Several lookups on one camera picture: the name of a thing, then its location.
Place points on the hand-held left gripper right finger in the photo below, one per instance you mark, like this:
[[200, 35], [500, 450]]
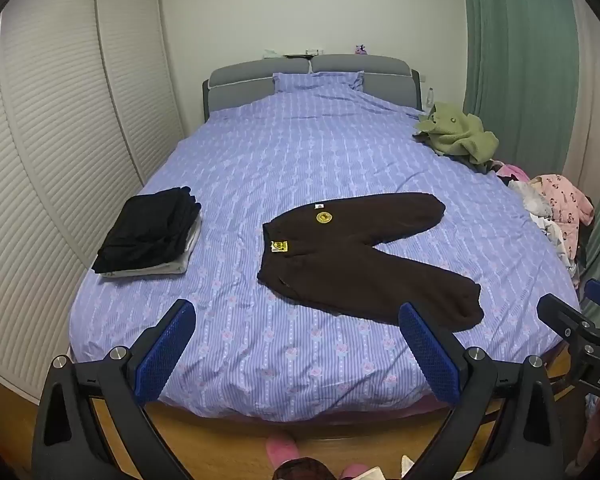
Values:
[[430, 355]]

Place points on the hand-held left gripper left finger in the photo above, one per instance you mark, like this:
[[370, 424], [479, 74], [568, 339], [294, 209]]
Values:
[[165, 355]]

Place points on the brown pants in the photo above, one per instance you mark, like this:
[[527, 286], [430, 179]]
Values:
[[380, 285]]

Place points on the white folded cloth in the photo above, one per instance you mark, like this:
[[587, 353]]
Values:
[[176, 266]]

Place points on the pile of white grey clothes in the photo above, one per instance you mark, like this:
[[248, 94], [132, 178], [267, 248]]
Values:
[[545, 225]]

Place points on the pink printed jacket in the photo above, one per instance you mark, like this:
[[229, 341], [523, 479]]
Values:
[[562, 205]]

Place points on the stack of black folded clothes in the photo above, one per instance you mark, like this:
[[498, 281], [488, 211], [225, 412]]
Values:
[[145, 230]]

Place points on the pink fuzzy slipper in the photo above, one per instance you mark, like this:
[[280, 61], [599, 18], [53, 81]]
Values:
[[354, 472], [281, 452]]

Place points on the white sheer curtain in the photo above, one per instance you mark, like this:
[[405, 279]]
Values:
[[595, 85]]

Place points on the green fleece jacket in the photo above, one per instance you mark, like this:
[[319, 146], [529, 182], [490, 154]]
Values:
[[455, 130]]

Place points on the bed with purple striped sheet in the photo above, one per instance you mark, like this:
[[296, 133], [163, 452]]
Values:
[[305, 160]]

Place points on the white louvered wardrobe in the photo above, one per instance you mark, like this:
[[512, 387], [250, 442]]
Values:
[[55, 135]]

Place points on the clear plastic bottle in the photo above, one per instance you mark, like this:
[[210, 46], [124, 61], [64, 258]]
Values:
[[430, 100]]

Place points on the green curtain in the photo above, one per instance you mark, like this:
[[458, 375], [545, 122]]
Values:
[[510, 50]]

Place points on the grey padded headboard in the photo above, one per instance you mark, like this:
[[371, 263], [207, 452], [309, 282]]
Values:
[[245, 77]]

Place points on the purple striped pillow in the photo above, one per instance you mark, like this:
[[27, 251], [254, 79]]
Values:
[[315, 81]]

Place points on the pale green cloth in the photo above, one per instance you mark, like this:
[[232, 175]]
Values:
[[271, 53]]

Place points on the small white box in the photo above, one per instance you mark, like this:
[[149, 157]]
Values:
[[314, 51]]

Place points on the flat dark device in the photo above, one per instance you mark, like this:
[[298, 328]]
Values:
[[295, 56]]

